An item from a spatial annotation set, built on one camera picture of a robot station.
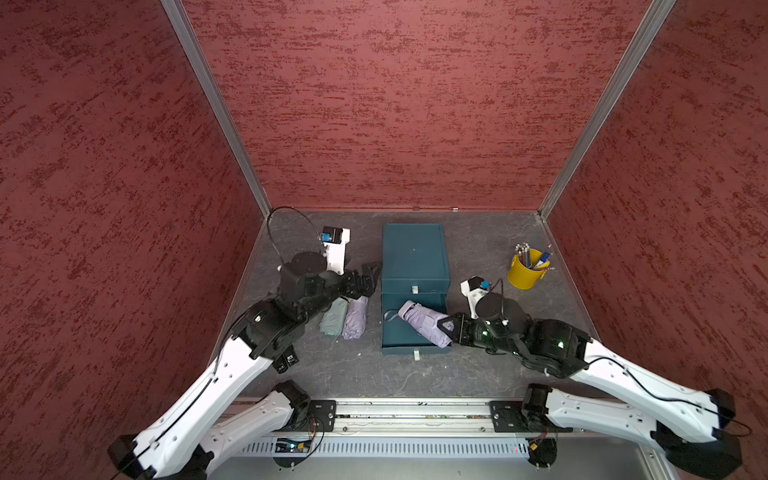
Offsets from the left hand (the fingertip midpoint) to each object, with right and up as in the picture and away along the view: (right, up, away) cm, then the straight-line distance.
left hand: (364, 268), depth 66 cm
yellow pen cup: (+49, -6, +29) cm, 57 cm away
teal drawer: (+8, -23, +22) cm, 32 cm away
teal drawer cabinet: (+12, +1, +14) cm, 19 cm away
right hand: (+18, -15, +1) cm, 23 cm away
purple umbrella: (+14, -13, +3) cm, 20 cm away
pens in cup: (+47, +2, +23) cm, 53 cm away
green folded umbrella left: (-12, -17, +23) cm, 31 cm away
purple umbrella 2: (-5, -18, +19) cm, 27 cm away
